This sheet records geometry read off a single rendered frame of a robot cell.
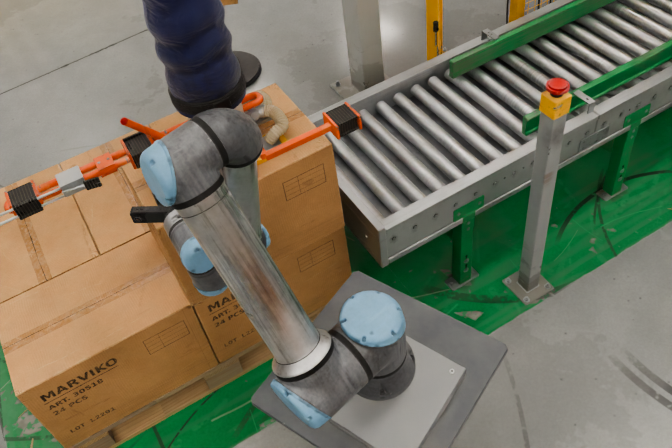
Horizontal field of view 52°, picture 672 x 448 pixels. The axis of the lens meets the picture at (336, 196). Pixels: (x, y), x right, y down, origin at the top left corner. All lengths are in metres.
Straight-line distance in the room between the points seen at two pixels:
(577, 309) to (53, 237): 2.05
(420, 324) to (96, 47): 3.39
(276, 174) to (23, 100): 2.70
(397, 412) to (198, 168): 0.82
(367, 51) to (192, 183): 2.42
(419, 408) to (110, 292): 1.20
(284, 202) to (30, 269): 1.00
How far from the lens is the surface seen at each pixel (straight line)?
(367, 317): 1.61
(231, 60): 2.01
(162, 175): 1.33
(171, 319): 2.40
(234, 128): 1.38
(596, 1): 3.47
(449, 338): 1.94
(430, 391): 1.82
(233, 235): 1.40
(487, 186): 2.60
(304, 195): 2.26
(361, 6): 3.52
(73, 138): 4.14
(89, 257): 2.66
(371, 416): 1.80
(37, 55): 4.97
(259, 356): 2.83
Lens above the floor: 2.40
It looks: 46 degrees down
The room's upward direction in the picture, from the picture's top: 9 degrees counter-clockwise
